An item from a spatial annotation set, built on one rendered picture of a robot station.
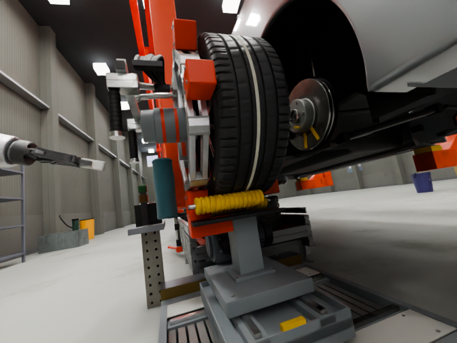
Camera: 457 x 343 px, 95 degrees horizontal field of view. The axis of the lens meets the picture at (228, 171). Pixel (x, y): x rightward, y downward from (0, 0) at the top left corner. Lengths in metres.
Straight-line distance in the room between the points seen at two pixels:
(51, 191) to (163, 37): 6.23
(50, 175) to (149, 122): 6.65
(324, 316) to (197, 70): 0.73
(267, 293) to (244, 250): 0.18
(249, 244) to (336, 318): 0.34
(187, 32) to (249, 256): 0.83
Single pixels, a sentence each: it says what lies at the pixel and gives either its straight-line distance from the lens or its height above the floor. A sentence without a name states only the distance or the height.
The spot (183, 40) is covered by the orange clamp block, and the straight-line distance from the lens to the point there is 0.86.
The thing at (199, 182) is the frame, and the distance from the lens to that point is 0.73.
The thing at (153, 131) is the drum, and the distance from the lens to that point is 0.85.
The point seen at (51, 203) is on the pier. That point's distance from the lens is 7.32.
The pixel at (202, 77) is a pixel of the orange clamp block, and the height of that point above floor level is 0.83.
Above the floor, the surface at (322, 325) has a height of 0.15.
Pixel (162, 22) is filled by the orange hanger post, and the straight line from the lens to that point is 1.70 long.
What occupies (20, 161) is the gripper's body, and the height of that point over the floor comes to 0.72.
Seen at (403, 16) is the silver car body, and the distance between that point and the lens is 0.70.
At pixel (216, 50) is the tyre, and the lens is 0.71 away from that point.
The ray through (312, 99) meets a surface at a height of 0.89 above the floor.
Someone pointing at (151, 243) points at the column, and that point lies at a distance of 1.36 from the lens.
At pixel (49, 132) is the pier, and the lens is 7.75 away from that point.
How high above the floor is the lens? 0.51
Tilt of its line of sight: 8 degrees up
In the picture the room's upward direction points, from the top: 9 degrees counter-clockwise
